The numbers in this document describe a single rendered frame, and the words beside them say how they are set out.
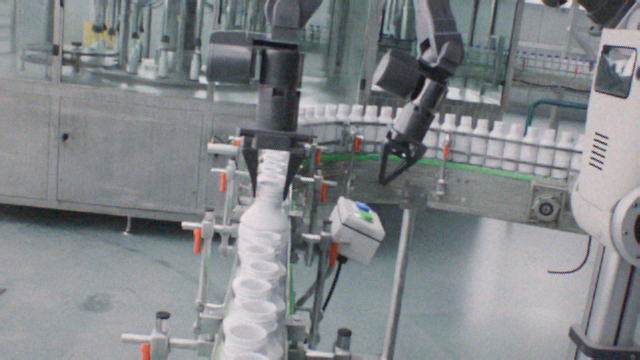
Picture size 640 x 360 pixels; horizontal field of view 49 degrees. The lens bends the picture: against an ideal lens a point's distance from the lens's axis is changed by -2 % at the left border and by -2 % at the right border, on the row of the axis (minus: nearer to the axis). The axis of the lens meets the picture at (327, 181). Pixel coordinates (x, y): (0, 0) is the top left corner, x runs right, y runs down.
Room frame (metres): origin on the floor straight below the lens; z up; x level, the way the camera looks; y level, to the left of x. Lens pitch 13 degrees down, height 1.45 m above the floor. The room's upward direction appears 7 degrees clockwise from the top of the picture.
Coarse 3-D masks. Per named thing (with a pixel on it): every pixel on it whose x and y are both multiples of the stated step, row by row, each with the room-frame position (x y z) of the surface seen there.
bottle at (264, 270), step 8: (248, 264) 0.79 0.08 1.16; (256, 264) 0.80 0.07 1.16; (264, 264) 0.80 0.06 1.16; (272, 264) 0.80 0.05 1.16; (248, 272) 0.77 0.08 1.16; (256, 272) 0.77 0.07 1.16; (264, 272) 0.77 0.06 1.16; (272, 272) 0.77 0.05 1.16; (272, 280) 0.77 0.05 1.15; (272, 288) 0.77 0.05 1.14; (272, 296) 0.77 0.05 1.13; (280, 304) 0.78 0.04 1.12; (280, 312) 0.77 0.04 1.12; (280, 320) 0.77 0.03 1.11; (280, 328) 0.77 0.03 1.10; (280, 336) 0.78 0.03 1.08; (280, 344) 0.78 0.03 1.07
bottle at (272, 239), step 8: (256, 232) 0.91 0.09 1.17; (264, 232) 0.92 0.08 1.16; (272, 232) 0.92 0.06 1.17; (256, 240) 0.89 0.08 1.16; (264, 240) 0.89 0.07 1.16; (272, 240) 0.89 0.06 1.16; (280, 240) 0.90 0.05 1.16; (272, 248) 0.89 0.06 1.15; (280, 264) 0.90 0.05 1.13; (280, 272) 0.89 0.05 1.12; (280, 280) 0.89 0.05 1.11; (280, 288) 0.89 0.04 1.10; (280, 296) 0.89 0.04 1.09
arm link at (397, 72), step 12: (444, 48) 1.25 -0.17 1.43; (456, 48) 1.25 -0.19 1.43; (384, 60) 1.25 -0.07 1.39; (396, 60) 1.23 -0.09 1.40; (408, 60) 1.25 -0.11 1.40; (420, 60) 1.25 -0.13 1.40; (444, 60) 1.24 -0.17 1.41; (456, 60) 1.24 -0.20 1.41; (384, 72) 1.21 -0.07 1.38; (396, 72) 1.22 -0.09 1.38; (408, 72) 1.23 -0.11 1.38; (432, 72) 1.26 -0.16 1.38; (444, 72) 1.25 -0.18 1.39; (384, 84) 1.22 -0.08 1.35; (396, 84) 1.22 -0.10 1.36; (408, 84) 1.22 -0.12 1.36
